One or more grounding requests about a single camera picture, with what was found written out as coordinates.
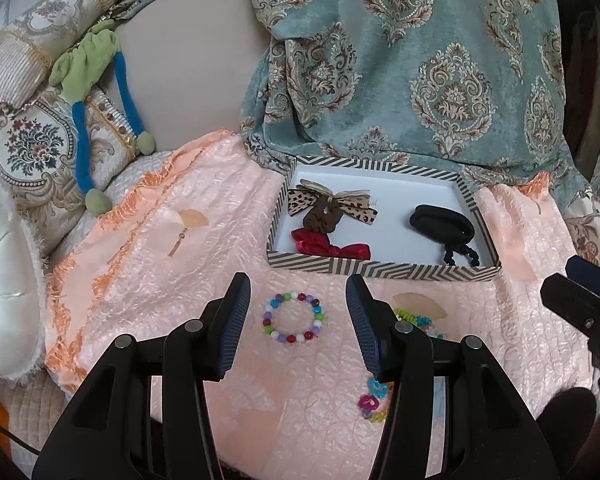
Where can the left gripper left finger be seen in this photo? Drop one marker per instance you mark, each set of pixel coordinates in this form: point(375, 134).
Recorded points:
point(205, 347)

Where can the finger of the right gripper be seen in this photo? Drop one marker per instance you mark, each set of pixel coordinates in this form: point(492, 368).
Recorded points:
point(584, 273)
point(571, 302)

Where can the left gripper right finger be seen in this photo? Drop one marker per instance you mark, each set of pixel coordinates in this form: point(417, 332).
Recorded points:
point(393, 350)

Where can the red velvet bow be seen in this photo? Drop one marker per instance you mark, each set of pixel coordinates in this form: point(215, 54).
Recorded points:
point(318, 244)

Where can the leopard print brown scrunchie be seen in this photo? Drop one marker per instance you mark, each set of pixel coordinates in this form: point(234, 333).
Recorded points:
point(325, 209)

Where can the striped white jewelry tray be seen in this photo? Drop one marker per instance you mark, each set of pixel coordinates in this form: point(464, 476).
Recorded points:
point(397, 251)

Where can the peach satin bedspread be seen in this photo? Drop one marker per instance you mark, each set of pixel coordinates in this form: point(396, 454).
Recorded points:
point(288, 408)

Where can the white round satin cushion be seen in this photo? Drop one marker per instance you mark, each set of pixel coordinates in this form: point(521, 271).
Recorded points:
point(22, 294)

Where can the teal damask blanket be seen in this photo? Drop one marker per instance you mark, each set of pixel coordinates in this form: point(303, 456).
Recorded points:
point(470, 85)

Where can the floral embroidered square cushion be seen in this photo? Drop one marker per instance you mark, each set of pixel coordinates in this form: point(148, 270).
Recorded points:
point(37, 155)

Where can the beige plain pillow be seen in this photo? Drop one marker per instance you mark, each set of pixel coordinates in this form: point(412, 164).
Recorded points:
point(189, 64)

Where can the green blue plush toy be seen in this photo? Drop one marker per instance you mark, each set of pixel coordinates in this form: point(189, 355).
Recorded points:
point(77, 71)

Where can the embroidered cylindrical bolster pillow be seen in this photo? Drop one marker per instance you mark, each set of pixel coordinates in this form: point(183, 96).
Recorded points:
point(31, 44)

